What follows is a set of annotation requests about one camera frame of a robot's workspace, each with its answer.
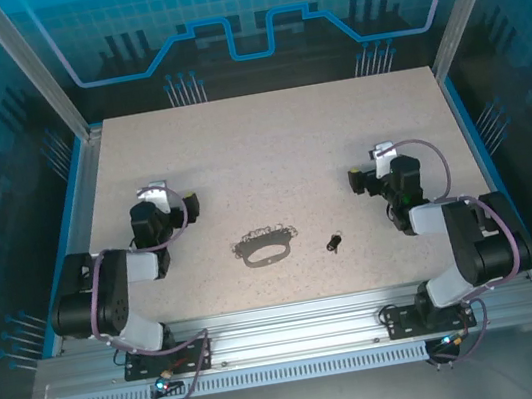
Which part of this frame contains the small black key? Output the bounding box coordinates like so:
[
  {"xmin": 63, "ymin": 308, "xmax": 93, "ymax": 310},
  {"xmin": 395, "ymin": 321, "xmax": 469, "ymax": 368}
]
[{"xmin": 322, "ymin": 230, "xmax": 347, "ymax": 256}]

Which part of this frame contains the small circuit board with LED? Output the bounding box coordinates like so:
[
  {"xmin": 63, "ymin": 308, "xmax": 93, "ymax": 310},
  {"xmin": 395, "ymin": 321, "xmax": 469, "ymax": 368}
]
[
  {"xmin": 149, "ymin": 368, "xmax": 185, "ymax": 399},
  {"xmin": 426, "ymin": 328, "xmax": 473, "ymax": 355}
]

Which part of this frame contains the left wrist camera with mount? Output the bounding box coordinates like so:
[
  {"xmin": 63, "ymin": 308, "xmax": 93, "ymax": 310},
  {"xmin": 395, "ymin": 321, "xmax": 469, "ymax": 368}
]
[{"xmin": 134, "ymin": 178, "xmax": 173, "ymax": 218}]

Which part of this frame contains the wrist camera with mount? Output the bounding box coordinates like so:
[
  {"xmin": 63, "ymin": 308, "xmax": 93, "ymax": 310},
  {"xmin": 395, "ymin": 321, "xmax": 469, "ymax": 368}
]
[
  {"xmin": 134, "ymin": 178, "xmax": 173, "ymax": 218},
  {"xmin": 367, "ymin": 139, "xmax": 403, "ymax": 181}
]

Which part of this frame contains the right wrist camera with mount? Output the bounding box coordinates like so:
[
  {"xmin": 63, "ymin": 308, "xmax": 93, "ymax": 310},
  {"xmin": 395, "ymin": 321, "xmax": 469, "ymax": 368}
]
[{"xmin": 367, "ymin": 139, "xmax": 403, "ymax": 181}]

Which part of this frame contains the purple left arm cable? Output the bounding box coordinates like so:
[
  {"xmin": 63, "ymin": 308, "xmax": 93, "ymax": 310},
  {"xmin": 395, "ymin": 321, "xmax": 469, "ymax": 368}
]
[{"xmin": 72, "ymin": 181, "xmax": 223, "ymax": 399}]

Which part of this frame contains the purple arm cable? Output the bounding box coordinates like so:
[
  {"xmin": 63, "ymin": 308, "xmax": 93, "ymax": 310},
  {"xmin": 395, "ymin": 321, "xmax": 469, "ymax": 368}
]
[
  {"xmin": 72, "ymin": 181, "xmax": 223, "ymax": 399},
  {"xmin": 373, "ymin": 124, "xmax": 532, "ymax": 375}
]

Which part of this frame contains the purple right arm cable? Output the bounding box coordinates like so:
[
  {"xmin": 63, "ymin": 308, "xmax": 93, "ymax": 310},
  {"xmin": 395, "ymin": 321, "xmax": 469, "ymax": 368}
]
[{"xmin": 373, "ymin": 124, "xmax": 532, "ymax": 375}]

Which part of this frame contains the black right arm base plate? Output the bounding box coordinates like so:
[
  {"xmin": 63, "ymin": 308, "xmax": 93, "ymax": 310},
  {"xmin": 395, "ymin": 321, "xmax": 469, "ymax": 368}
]
[{"xmin": 382, "ymin": 292, "xmax": 479, "ymax": 342}]

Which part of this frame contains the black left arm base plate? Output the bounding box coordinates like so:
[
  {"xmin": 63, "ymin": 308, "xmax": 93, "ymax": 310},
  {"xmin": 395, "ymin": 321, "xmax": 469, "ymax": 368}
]
[{"xmin": 120, "ymin": 336, "xmax": 217, "ymax": 384}]

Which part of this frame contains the aluminium frame beam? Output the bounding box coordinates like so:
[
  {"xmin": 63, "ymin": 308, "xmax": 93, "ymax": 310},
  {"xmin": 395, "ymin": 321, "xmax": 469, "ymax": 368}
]
[{"xmin": 28, "ymin": 263, "xmax": 532, "ymax": 399}]

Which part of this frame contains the aluminium corner post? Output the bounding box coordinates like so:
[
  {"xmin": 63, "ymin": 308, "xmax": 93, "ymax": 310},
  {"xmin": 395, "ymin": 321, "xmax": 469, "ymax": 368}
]
[
  {"xmin": 0, "ymin": 0, "xmax": 104, "ymax": 154},
  {"xmin": 420, "ymin": 0, "xmax": 532, "ymax": 84}
]

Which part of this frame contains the slotted grey cable duct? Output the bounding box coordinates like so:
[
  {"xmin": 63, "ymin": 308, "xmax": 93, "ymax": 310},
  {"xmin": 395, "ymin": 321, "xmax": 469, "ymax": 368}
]
[{"xmin": 64, "ymin": 341, "xmax": 432, "ymax": 399}]

